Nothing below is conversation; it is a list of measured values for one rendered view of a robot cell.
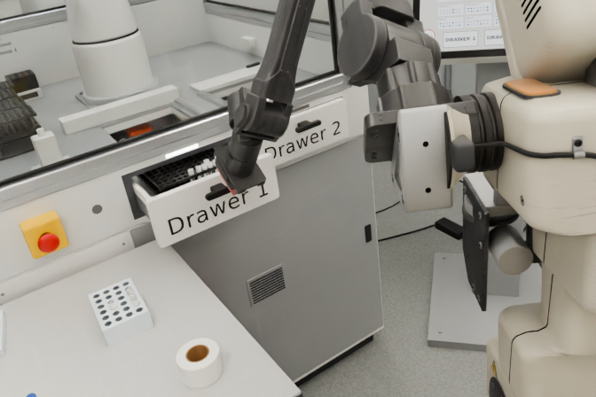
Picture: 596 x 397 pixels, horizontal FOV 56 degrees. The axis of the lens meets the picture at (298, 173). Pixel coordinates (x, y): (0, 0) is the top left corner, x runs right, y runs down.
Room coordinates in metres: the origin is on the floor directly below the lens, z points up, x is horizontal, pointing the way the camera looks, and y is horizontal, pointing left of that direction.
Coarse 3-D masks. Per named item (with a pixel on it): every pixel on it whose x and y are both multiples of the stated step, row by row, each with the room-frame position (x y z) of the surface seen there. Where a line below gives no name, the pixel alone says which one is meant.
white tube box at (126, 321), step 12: (108, 288) 0.88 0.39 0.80; (120, 288) 0.88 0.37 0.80; (96, 300) 0.85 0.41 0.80; (108, 300) 0.85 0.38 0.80; (120, 300) 0.84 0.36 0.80; (96, 312) 0.82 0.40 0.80; (108, 312) 0.81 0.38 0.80; (120, 312) 0.81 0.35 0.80; (132, 312) 0.80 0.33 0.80; (144, 312) 0.80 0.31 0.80; (108, 324) 0.79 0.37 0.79; (120, 324) 0.78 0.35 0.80; (132, 324) 0.78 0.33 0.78; (144, 324) 0.79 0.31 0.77; (108, 336) 0.76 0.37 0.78; (120, 336) 0.77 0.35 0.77
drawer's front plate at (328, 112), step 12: (312, 108) 1.35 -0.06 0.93; (324, 108) 1.35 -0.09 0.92; (336, 108) 1.37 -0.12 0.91; (300, 120) 1.32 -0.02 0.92; (312, 120) 1.33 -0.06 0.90; (324, 120) 1.35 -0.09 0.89; (336, 120) 1.37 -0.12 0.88; (288, 132) 1.30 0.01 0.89; (312, 132) 1.33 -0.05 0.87; (324, 132) 1.35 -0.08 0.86; (336, 132) 1.37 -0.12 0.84; (348, 132) 1.39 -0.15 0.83; (264, 144) 1.26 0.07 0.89; (276, 144) 1.28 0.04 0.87; (288, 144) 1.29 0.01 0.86; (300, 144) 1.31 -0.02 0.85; (312, 144) 1.33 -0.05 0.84; (324, 144) 1.35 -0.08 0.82; (276, 156) 1.27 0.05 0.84; (288, 156) 1.29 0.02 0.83
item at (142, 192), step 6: (222, 144) 1.28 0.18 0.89; (132, 180) 1.15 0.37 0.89; (138, 180) 1.27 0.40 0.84; (138, 186) 1.11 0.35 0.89; (144, 186) 1.23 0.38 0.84; (138, 192) 1.09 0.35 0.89; (144, 192) 1.08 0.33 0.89; (150, 192) 1.19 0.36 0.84; (138, 198) 1.09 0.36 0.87; (144, 198) 1.06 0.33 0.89; (138, 204) 1.11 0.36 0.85; (144, 204) 1.06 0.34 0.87; (144, 210) 1.08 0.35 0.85
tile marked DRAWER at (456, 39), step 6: (474, 30) 1.53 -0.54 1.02; (444, 36) 1.54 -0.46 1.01; (450, 36) 1.54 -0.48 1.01; (456, 36) 1.53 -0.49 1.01; (462, 36) 1.53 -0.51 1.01; (468, 36) 1.52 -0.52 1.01; (474, 36) 1.52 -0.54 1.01; (444, 42) 1.53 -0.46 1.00; (450, 42) 1.53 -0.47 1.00; (456, 42) 1.52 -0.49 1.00; (462, 42) 1.52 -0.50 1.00; (468, 42) 1.51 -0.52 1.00; (474, 42) 1.51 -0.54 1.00
